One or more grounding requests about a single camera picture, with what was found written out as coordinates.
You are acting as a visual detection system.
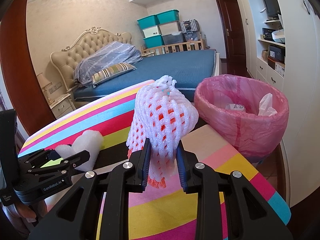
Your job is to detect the cream nightstand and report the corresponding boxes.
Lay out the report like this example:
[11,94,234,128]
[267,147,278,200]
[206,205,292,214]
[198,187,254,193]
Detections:
[47,94,75,118]

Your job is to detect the dark wooden door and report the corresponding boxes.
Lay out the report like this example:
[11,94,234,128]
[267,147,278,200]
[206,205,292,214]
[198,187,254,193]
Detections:
[215,0,248,73]

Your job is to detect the striped pillow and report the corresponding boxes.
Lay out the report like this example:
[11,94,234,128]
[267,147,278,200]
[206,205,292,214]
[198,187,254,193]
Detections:
[91,63,137,85]

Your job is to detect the cardboard box with label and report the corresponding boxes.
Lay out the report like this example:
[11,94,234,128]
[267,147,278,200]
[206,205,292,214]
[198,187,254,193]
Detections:
[275,62,285,78]

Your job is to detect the beige bedside lamp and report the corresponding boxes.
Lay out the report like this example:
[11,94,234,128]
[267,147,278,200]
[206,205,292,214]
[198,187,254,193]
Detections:
[36,73,54,98]

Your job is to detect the pink foam fruit net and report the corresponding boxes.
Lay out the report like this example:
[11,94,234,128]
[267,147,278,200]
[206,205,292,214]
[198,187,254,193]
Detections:
[126,75,200,180]

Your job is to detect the dark fabric bag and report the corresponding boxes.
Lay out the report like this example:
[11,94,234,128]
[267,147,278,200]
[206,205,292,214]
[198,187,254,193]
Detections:
[184,31,202,42]

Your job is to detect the grey blue folded quilt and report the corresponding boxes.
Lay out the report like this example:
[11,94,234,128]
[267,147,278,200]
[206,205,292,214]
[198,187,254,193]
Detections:
[74,41,143,85]

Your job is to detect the teal storage box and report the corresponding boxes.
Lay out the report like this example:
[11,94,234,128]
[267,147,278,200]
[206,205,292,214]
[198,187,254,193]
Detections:
[156,9,180,24]
[143,34,165,48]
[137,15,160,29]

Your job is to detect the blue bed mattress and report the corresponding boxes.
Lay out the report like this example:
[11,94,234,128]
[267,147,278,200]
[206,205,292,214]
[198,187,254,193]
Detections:
[72,49,220,103]

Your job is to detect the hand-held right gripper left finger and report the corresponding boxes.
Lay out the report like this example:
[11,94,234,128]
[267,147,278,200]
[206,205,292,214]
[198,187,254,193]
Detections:
[27,137,152,240]

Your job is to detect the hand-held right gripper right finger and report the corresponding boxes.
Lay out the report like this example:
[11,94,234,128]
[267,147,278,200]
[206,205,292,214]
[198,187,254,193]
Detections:
[176,145,293,240]

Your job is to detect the beige tufted headboard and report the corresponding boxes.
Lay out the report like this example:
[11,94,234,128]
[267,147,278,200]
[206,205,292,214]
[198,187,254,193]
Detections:
[50,26,133,90]

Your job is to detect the cream storage box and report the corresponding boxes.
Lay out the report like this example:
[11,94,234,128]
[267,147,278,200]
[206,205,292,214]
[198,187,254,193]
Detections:
[142,25,162,38]

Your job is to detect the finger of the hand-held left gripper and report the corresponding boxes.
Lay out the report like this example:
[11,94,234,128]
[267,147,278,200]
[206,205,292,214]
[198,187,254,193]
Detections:
[17,149,63,168]
[25,150,91,180]

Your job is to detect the wall socket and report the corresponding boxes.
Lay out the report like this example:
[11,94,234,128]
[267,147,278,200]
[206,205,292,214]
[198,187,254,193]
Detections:
[49,82,63,93]

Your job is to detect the person's left hand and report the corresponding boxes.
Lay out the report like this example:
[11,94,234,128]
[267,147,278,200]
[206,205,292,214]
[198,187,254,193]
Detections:
[14,201,48,224]

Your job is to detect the bin with pink plastic liner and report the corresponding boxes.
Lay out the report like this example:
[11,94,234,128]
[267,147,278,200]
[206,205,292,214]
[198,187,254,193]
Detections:
[194,74,289,158]

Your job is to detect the beige storage box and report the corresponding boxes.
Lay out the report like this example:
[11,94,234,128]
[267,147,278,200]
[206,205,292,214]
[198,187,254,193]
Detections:
[159,21,181,35]

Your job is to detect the white built-in wardrobe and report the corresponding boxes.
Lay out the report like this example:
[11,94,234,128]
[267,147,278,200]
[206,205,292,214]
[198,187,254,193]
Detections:
[229,0,320,208]

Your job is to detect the brown wooden door frame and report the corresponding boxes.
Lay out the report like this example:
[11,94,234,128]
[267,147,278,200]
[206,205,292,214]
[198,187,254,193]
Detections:
[0,0,57,135]

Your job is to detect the rainbow striped tablecloth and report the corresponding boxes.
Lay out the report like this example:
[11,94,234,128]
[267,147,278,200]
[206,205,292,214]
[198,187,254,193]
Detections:
[17,79,292,240]

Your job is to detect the white foam sheet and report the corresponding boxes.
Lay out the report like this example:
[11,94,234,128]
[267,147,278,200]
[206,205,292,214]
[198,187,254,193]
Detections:
[54,129,105,172]

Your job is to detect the checkered fabric bag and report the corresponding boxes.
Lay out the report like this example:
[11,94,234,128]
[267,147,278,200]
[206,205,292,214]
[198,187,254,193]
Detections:
[179,20,200,34]

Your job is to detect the wooden crib rail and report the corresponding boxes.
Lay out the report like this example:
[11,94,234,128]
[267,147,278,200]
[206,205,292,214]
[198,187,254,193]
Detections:
[140,40,208,55]

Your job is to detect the clear grey storage box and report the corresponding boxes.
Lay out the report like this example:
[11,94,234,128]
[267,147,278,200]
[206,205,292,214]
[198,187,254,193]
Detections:
[162,33,185,46]

